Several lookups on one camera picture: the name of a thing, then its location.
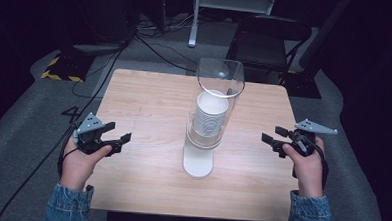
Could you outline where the white metal stand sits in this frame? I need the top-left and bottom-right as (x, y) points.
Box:
(188, 0), (279, 52)

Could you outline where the person's right hand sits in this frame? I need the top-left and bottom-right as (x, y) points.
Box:
(279, 135), (327, 199)

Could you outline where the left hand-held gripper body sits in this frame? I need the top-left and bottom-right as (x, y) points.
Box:
(72, 111), (116, 157)

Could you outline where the black slanted stand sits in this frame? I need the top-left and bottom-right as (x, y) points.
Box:
(279, 0), (354, 101)

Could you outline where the long black gripper cable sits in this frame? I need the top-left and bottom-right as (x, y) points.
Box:
(0, 38), (129, 221)

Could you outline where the person's left hand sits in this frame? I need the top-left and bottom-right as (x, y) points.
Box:
(59, 135), (114, 193)

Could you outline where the yellow black striped base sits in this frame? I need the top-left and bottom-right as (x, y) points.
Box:
(39, 51), (96, 84)

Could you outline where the black folding chair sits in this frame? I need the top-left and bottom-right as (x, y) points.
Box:
(224, 13), (314, 87)

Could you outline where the black floor cable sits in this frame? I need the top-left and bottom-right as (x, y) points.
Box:
(132, 34), (201, 75)

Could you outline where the stack of white paper cups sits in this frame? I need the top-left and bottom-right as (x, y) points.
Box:
(192, 88), (231, 140)

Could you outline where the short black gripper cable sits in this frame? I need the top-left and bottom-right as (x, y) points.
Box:
(310, 141), (332, 191)

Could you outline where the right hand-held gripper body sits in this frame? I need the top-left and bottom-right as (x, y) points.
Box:
(287, 118), (339, 160)

